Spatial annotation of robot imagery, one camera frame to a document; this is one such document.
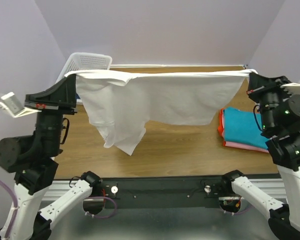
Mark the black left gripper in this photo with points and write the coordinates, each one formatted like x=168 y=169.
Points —
x=63 y=94

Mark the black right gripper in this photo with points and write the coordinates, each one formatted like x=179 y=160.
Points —
x=257 y=82

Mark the white t shirt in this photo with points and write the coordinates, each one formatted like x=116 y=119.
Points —
x=119 y=104

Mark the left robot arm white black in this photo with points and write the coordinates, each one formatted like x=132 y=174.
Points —
x=31 y=159

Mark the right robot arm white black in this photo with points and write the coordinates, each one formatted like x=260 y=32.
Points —
x=279 y=107

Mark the white plastic laundry basket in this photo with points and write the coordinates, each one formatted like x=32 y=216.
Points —
x=78 y=61

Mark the orange folded t shirt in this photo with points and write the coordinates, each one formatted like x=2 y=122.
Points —
x=221 y=128

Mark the pink folded t shirt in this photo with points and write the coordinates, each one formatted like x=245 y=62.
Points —
x=245 y=146

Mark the white skirting strip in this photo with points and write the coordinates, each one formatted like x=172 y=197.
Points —
x=113 y=66

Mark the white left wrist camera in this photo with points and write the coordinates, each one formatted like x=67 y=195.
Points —
x=10 y=104

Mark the aluminium extrusion rail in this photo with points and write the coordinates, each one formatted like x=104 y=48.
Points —
x=58 y=189

